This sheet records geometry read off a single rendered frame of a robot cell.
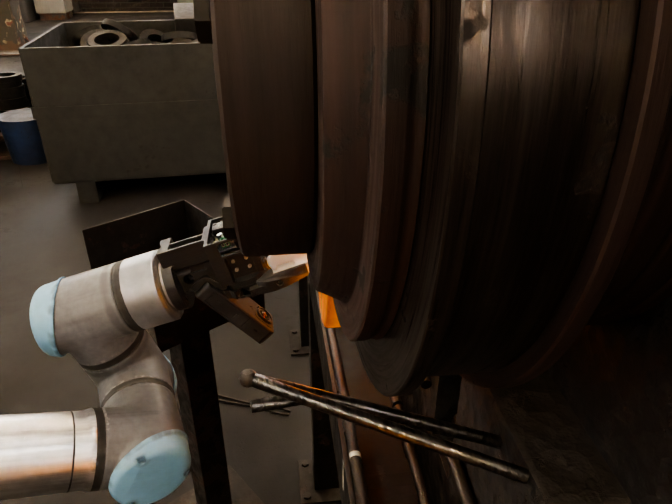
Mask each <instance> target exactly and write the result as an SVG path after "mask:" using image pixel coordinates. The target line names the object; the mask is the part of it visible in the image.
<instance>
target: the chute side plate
mask: <svg viewBox="0 0 672 504"><path fill-rule="evenodd" d="M309 280H310V296H311V302H312V309H313V315H314V322H315V328H316V335H317V341H318V348H319V355H320V361H321V368H322V374H323V381H324V387H325V391H329V392H332V393H336V394H337V390H336V383H335V375H334V370H333V365H332V359H331V354H330V348H329V343H328V338H327V332H326V327H324V325H323V322H322V318H321V312H320V304H319V292H318V291H316V290H315V288H314V287H313V285H312V282H311V278H310V273H309ZM329 420H330V426H331V433H332V439H333V446H334V453H335V459H336V466H337V473H338V481H339V488H340V495H341V502H342V504H356V500H355V494H354V487H353V481H352V475H351V469H350V463H349V457H348V451H347V445H346V438H345V436H344V431H343V425H342V419H341V418H338V417H335V416H332V415H329ZM343 462H344V490H343V486H342V485H343Z"/></svg>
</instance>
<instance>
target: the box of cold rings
mask: <svg viewBox="0 0 672 504"><path fill-rule="evenodd" d="M18 51H19V55H20V59H21V63H22V66H23V70H24V74H25V78H26V82H27V86H28V90H29V94H30V98H31V101H32V105H33V106H32V107H31V111H32V115H33V119H36V121H37V125H38V129H39V133H40V136H41V140H42V144H43V148H44V152H45V156H46V160H47V164H48V167H49V171H50V175H51V179H52V182H54V183H55V184H68V183H76V187H77V191H78V195H79V200H80V204H83V203H97V202H100V200H101V198H102V195H103V193H104V191H105V188H106V186H107V183H108V181H114V180H129V179H144V178H159V177H175V176H190V175H205V174H221V173H226V167H225V159H224V151H223V142H222V133H221V124H220V114H219V106H218V99H217V91H216V83H215V74H214V64H213V53H212V44H200V42H198V38H197V34H196V33H194V32H189V31H176V29H175V21H174V20H132V21H115V20H112V19H108V18H105V19H104V20H103V21H90V22H61V23H59V24H57V25H56V26H54V27H52V28H51V29H49V30H47V31H46V32H44V33H43V34H41V35H39V36H38V37H36V38H34V39H33V40H31V41H29V42H28V43H26V44H24V45H23V46H21V47H19V48H18Z"/></svg>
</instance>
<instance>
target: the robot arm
mask: <svg viewBox="0 0 672 504"><path fill-rule="evenodd" d="M221 220H222V216H221V217H217V218H214V219H211V220H208V224H207V226H206V227H204V229H203V233H202V234H199V235H196V236H193V237H189V238H186V239H183V240H180V241H176V242H173V240H172V238H168V239H164V240H161V241H160V246H161V247H160V249H157V250H153V251H150V252H147V253H144V254H140V255H137V256H134V257H131V258H127V259H124V260H121V261H118V262H115V263H111V264H108V265H105V266H102V267H98V268H95V269H92V270H89V271H85V272H82V273H79V274H76V275H72V276H69V277H61V278H59V279H58V280H57V281H54V282H51V283H48V284H45V285H43V286H41V287H40V288H38V289H37V291H36V292H35V293H34V295H33V297H32V300H31V303H30V312H29V316H30V325H31V329H32V333H33V335H34V338H35V340H36V342H37V344H38V346H39V347H40V348H41V349H42V351H43V352H45V353H46V354H48V355H50V356H53V357H63V356H65V355H66V354H67V353H70V354H71V355H72V356H73V357H74V359H75V360H76V361H77V362H78V363H79V365H80V366H81V367H82V368H83V369H84V371H85V372H86V373H87V374H88V375H89V377H90V378H91V379H92V380H93V381H94V383H95V384H96V386H97V389H98V395H99V402H100V408H88V409H85V410H82V411H64V412H46V413H27V414H8V415H0V500H9V499H17V498H26V497H34V496H42V495H51V494H59V493H67V492H76V491H83V492H92V491H103V490H109V493H110V495H111V496H112V497H113V498H114V499H115V500H116V501H117V502H119V503H120V504H150V503H153V502H156V501H158V500H160V499H162V498H164V497H166V496H167V495H169V494H170V493H172V492H173V491H174V490H175V489H177V488H178V487H179V486H180V485H181V483H182V482H183V481H184V479H185V478H186V476H187V474H188V472H189V470H190V466H191V454H190V450H189V438H188V436H187V434H186V433H185V431H184V427H183V424H182V420H181V417H180V413H179V410H178V406H177V403H176V400H175V392H176V389H177V377H176V374H175V371H174V368H173V366H172V364H171V362H170V361H169V360H168V359H167V358H166V357H165V356H164V355H163V353H162V352H161V350H160V349H159V348H158V346H157V345H156V343H155V342H154V340H153V339H152V337H151V336H150V334H149V333H148V331H147V330H146V329H149V328H152V327H156V326H159V325H162V324H166V323H169V322H172V321H176V320H179V319H181V317H182V315H183V313H184V310H185V309H188V308H192V307H193V305H194V301H195V297H197V298H198V299H199V300H201V301H202V302H203V303H205V304H206V305H208V306H209V307H210V308H212V309H213V310H214V311H216V312H217V313H218V314H220V315H221V316H222V317H224V318H225V319H227V320H228V321H229V322H231V323H232V324H233V325H235V326H236V327H237V328H239V329H240V330H241V331H243V332H244V333H246V334H247V335H248V336H250V337H251V338H252V339H254V340H255V341H256V342H258V343H259V344H262V343H263V342H264V341H265V340H266V339H267V338H269V337H270V336H271V335H272V334H273V333H274V328H273V318H272V315H271V314H270V313H269V312H268V311H267V310H266V309H264V308H263V307H261V306H260V305H258V304H257V303H256V302H255V301H253V300H252V299H251V298H249V297H255V296H257V295H260V294H265V293H270V292H274V291H277V290H280V289H282V288H285V287H287V286H289V285H291V284H292V283H294V282H296V281H298V280H300V279H302V278H304V277H305V276H307V275H308V274H309V267H308V260H307V253H306V254H287V255H269V256H251V257H246V256H244V255H243V254H242V253H241V251H240V248H239V245H238V241H237V239H229V240H227V238H225V235H224V230H223V221H222V222H221ZM210 229H211V230H212V233H213V236H212V234H211V232H210ZM194 292H195V294H194Z"/></svg>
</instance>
